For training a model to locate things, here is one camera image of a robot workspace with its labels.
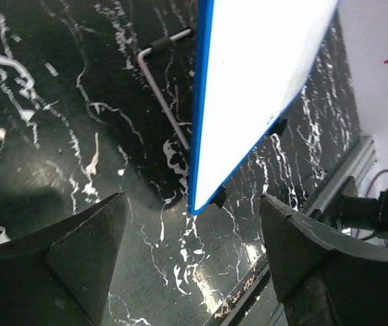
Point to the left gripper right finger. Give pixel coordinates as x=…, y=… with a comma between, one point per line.
x=320, y=275

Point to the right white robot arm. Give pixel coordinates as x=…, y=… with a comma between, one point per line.
x=365, y=213

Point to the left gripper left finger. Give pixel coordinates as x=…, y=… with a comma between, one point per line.
x=61, y=275

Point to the white blue-framed whiteboard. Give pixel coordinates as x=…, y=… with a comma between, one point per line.
x=252, y=60

